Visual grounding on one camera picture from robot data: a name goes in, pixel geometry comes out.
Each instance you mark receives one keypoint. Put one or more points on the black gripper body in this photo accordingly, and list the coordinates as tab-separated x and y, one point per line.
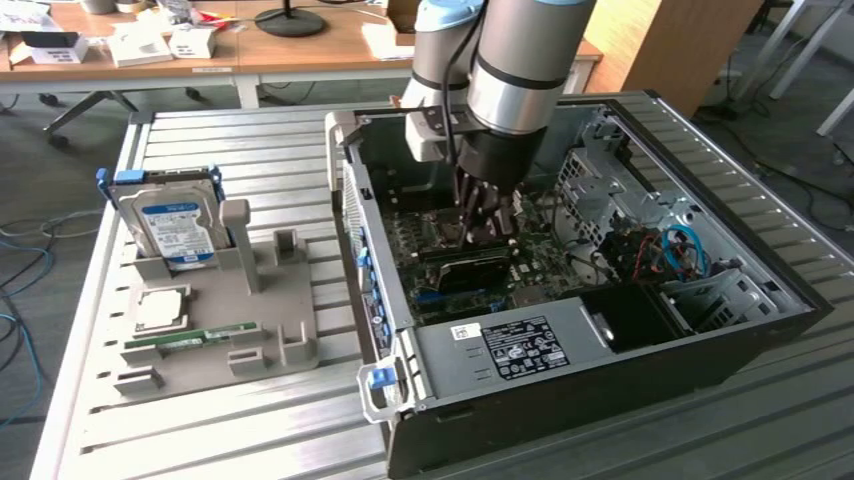
501	155

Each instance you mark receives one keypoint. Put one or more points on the graphics card with black heatsink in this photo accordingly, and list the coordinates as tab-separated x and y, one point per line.
474	272

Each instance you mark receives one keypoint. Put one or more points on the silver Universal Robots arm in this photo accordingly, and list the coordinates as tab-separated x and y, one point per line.
515	60

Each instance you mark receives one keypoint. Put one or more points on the CPU socket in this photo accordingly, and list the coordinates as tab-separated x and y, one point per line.
442	227

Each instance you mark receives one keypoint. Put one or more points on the green motherboard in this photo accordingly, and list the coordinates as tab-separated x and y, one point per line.
548	260

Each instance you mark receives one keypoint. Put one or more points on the tall metal disk bay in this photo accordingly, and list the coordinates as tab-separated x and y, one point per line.
601	195

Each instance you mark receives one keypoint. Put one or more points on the blue expansion slot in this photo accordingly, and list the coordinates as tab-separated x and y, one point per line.
428	299

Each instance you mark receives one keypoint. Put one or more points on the white paper stack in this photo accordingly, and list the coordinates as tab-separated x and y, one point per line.
388	45

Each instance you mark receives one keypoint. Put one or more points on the grey power supply unit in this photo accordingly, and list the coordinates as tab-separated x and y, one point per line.
461	360

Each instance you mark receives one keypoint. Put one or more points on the wooden cabinet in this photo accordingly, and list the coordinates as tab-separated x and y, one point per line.
668	50

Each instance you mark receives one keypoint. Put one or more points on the wooden desk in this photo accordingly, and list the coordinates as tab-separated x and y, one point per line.
301	50

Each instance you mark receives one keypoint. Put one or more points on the low metal disk bay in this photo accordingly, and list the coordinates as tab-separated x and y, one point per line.
721	300

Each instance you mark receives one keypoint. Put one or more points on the black open PC case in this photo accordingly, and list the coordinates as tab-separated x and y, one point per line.
601	400

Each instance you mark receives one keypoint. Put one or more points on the black monitor stand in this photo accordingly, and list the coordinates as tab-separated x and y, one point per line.
290	25

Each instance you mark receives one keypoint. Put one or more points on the grey printed parts rack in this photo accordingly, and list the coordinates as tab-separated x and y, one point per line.
221	300

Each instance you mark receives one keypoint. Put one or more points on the hard disk in blue caddy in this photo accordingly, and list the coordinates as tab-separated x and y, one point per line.
170	225

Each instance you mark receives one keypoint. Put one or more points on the silver CPU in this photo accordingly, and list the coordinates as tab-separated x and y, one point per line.
161	310

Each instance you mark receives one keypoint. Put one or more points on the white labelled box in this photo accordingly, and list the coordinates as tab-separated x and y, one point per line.
194	42

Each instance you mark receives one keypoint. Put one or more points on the white open box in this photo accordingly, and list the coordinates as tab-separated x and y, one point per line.
141	47

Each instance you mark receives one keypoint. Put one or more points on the tape roll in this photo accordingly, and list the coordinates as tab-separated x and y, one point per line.
129	6

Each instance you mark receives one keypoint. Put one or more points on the grey cup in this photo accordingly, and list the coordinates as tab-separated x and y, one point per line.
100	6

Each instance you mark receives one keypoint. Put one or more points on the black and white box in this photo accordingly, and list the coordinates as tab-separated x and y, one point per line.
57	47

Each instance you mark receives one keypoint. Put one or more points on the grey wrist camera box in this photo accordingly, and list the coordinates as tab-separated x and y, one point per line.
428	137

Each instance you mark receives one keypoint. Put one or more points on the white table frame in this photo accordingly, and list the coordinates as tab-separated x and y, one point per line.
811	45

